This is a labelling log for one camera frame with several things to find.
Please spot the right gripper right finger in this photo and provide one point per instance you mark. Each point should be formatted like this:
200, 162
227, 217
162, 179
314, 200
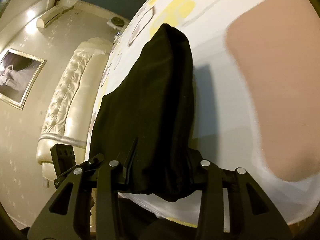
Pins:
234, 206

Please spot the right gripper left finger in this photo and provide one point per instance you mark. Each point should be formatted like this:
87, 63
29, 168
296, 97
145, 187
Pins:
66, 215

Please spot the black pants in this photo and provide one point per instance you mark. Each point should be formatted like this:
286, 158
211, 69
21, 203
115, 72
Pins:
153, 110

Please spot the cream tufted headboard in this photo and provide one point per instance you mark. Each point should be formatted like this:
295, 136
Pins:
70, 110

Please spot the small white desk fan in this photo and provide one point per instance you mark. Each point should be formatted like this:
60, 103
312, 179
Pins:
116, 23

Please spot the patterned white bed sheet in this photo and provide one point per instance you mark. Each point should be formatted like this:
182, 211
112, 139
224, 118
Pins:
256, 80

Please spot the framed wall picture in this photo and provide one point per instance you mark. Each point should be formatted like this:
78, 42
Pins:
19, 71

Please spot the white wall air conditioner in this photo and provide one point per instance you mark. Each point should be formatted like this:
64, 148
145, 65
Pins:
51, 15

